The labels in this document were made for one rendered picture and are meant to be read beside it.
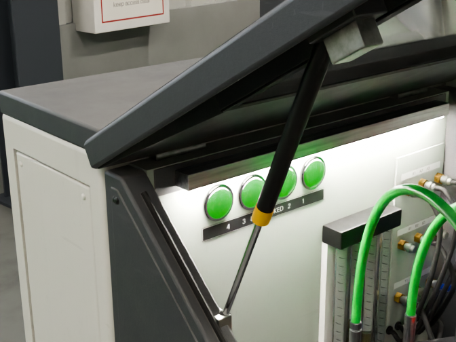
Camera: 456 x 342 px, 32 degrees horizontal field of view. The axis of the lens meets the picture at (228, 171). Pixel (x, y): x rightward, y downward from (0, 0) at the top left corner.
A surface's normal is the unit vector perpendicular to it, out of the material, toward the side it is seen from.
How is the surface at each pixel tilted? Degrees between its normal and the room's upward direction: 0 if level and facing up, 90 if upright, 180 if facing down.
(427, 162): 90
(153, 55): 90
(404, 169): 90
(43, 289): 90
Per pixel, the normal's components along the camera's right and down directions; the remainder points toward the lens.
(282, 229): 0.65, 0.25
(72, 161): -0.76, 0.22
